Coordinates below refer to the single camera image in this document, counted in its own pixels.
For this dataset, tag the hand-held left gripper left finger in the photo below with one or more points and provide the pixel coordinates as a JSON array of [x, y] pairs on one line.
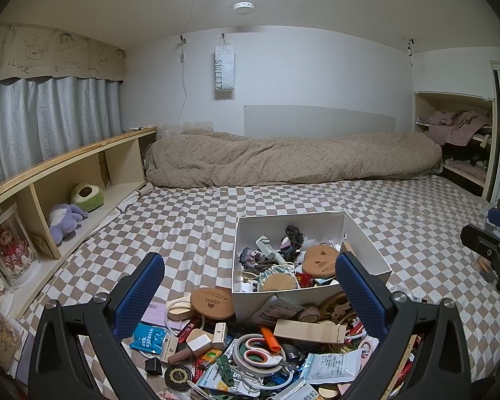
[[139, 287]]

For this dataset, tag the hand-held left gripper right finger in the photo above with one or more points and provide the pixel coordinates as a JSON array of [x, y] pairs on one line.
[[358, 291]]

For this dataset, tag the white cardboard box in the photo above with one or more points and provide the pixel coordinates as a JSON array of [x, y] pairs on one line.
[[300, 229]]

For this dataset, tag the panda cork coaster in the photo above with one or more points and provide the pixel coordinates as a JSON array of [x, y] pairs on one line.
[[335, 308]]

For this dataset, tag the purple notebook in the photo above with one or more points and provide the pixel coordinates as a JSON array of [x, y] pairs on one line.
[[162, 314]]

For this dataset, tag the oval wooden piece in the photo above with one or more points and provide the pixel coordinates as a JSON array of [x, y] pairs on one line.
[[181, 309]]

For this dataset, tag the eared wooden coaster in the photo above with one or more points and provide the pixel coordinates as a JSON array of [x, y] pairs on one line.
[[320, 260]]

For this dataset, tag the blue packet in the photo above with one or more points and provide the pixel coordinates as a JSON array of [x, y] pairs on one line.
[[150, 339]]

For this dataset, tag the brown bandage roll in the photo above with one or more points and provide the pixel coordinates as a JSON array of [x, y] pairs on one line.
[[307, 313]]

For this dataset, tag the kraft paper card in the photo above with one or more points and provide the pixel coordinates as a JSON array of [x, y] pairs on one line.
[[308, 331]]

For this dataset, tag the wooden closet shelf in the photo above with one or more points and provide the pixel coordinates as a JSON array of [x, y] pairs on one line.
[[454, 171]]

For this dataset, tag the round wooden coaster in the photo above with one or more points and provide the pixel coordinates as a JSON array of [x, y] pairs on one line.
[[212, 303]]

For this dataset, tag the round wooden lid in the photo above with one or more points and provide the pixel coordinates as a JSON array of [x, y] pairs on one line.
[[280, 282]]

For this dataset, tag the white mask packet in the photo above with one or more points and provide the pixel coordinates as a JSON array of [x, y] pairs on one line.
[[331, 366]]

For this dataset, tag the checkered bed sheet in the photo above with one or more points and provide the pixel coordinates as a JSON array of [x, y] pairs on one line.
[[183, 216]]

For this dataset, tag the dark figurine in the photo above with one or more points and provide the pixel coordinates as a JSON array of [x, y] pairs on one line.
[[292, 237]]

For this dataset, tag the blue patterned pouch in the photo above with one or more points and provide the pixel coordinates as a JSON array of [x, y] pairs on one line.
[[264, 277]]

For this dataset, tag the black round tin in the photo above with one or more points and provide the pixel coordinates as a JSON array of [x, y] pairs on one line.
[[178, 377]]

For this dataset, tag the grey white plastic holder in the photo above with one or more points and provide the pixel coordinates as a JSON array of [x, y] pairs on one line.
[[268, 250]]

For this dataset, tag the orange marker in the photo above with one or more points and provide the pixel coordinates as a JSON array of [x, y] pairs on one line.
[[271, 340]]

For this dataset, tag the purple plush toy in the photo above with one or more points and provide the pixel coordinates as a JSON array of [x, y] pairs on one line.
[[64, 221]]

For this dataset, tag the pink clothes pile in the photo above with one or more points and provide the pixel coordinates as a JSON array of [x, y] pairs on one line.
[[458, 125]]

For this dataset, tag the green avocado plush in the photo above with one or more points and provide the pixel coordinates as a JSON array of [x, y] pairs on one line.
[[87, 198]]

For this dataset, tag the white tape roll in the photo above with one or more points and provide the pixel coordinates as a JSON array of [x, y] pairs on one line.
[[233, 348]]

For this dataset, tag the green clip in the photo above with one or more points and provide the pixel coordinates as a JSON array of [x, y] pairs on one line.
[[226, 371]]

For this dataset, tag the orange white scissors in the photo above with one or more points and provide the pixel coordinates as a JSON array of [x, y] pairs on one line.
[[254, 356]]

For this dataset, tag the wooden bedside shelf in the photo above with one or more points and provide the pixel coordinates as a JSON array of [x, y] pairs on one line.
[[50, 175]]

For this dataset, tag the beige quilt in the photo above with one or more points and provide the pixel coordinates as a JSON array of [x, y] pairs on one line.
[[291, 158]]

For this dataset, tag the white headboard panel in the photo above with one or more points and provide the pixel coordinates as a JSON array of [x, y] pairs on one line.
[[316, 121]]

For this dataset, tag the grey curtain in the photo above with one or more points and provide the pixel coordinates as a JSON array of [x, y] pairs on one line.
[[46, 121]]

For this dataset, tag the white hanging paper bag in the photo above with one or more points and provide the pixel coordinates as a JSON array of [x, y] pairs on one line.
[[225, 68]]

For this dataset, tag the beige printed valance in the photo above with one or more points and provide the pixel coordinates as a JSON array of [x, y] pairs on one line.
[[46, 56]]

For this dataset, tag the white smoke detector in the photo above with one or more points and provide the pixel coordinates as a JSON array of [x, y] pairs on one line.
[[243, 7]]

